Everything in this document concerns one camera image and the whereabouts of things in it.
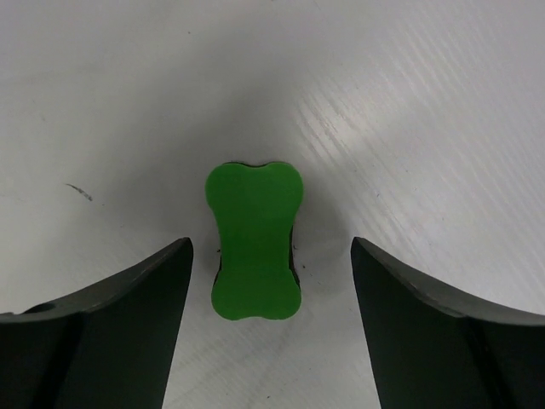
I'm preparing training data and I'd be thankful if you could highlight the green whiteboard eraser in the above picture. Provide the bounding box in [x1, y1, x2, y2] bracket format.
[205, 162, 304, 320]

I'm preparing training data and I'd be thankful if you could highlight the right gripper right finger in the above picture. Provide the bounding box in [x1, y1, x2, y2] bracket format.
[351, 238, 544, 408]

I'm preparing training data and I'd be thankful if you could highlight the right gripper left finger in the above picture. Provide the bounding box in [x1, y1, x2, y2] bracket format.
[1, 238, 192, 408]

